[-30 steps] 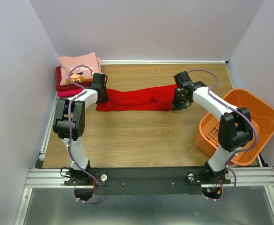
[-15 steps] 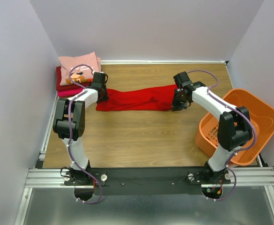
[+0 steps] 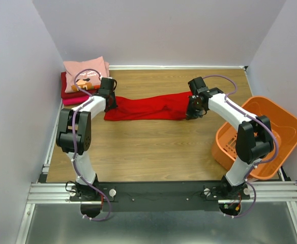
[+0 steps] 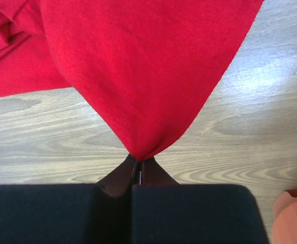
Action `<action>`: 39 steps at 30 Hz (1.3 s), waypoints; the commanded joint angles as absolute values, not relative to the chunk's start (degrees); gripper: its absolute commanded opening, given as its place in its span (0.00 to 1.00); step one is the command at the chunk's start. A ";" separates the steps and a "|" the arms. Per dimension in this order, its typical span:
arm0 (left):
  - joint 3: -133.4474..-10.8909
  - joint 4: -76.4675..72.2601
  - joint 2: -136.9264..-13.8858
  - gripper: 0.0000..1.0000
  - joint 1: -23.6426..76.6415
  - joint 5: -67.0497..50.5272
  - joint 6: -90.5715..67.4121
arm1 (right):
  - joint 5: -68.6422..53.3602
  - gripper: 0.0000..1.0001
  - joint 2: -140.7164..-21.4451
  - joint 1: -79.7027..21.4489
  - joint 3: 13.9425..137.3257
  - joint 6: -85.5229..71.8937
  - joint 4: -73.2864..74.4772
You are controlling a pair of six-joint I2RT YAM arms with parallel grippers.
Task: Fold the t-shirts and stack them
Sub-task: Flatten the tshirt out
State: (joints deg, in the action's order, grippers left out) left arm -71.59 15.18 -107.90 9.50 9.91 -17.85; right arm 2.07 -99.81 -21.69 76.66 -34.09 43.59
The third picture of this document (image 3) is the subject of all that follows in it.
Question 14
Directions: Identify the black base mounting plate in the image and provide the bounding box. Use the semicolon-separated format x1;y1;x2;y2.
65;180;250;212

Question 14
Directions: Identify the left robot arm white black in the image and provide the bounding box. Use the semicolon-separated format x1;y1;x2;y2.
56;77;117;190

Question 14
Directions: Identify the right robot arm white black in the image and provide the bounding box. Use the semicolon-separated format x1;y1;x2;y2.
186;77;278;197

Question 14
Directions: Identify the orange plastic laundry basket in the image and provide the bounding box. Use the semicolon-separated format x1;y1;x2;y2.
212;96;297;180

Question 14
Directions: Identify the dark red folded t shirt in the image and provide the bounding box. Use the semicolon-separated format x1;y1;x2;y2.
61;72;100;100

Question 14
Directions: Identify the magenta folded t shirt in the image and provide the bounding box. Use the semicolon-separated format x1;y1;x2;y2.
62;96;89;106

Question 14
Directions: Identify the pink folded printed t shirt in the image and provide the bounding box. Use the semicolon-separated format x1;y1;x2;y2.
63;56;110;93

